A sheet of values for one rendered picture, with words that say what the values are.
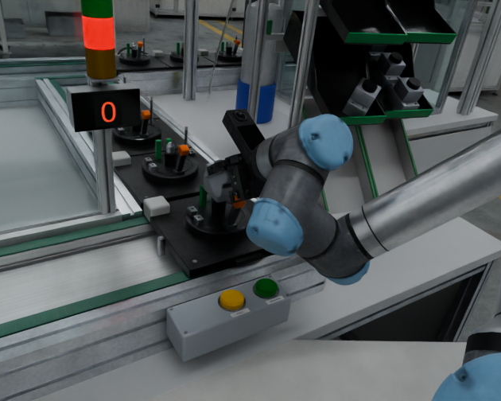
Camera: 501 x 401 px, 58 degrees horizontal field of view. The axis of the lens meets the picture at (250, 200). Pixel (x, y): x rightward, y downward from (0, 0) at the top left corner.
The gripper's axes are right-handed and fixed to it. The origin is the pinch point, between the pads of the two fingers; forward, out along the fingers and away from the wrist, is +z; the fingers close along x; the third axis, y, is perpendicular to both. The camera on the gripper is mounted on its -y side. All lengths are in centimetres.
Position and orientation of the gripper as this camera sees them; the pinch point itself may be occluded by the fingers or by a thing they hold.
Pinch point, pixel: (219, 169)
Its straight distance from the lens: 90.0
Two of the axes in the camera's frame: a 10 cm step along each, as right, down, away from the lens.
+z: -4.8, 1.2, 8.7
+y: 2.3, 9.7, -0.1
